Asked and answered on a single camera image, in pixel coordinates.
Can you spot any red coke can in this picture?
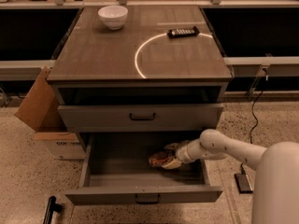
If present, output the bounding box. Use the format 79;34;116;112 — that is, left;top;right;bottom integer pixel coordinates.
149;151;172;168

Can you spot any white bowl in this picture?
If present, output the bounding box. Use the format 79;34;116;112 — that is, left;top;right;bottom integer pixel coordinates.
98;6;128;30

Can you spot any black power adapter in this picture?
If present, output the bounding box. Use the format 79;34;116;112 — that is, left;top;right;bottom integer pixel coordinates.
235;174;253;193

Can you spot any grey drawer cabinet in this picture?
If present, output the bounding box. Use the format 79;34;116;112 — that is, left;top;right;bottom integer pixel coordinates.
46;5;234;206

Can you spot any black power cable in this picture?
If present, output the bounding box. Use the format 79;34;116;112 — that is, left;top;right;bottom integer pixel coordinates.
239;89;265;175

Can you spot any open grey middle drawer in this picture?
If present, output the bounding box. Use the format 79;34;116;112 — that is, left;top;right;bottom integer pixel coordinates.
65;132;223;205

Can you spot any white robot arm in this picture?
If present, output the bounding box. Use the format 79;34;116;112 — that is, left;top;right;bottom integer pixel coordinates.
163;129;299;224

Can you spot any brown cardboard box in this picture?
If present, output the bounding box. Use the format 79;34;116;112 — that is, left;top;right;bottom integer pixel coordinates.
15;67;85;160

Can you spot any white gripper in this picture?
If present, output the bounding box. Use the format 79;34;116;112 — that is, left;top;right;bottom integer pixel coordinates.
162;139;201;170

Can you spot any black left base handle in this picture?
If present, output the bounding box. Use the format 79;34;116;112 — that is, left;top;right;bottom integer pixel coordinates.
43;196;63;224

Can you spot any grey top drawer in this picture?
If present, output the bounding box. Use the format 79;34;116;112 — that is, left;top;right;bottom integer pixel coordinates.
58;104;223;133

